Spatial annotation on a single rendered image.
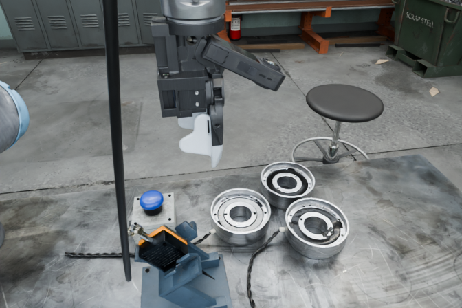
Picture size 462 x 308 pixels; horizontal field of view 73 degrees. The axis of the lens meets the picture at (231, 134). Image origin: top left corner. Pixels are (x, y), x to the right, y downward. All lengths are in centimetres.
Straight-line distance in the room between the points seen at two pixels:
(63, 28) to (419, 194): 364
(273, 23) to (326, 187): 384
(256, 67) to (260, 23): 398
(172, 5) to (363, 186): 53
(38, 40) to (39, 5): 36
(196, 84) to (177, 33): 6
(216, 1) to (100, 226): 44
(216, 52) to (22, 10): 366
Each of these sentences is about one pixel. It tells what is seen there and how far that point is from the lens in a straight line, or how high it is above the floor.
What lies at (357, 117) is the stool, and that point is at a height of 61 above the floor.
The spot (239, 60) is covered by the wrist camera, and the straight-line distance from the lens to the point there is 39.
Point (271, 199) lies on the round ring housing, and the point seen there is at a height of 82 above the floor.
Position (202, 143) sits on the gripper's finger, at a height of 100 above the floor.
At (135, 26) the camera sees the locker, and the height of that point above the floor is 32.
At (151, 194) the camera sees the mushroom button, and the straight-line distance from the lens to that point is 56.
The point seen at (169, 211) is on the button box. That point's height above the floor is 85.
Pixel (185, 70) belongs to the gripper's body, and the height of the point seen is 110.
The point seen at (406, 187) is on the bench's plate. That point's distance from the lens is 76.
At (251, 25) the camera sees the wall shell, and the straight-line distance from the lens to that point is 436.
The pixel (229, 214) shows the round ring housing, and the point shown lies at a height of 82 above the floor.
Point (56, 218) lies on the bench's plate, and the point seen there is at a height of 80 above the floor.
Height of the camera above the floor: 126
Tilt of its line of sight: 34 degrees down
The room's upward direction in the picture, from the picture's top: straight up
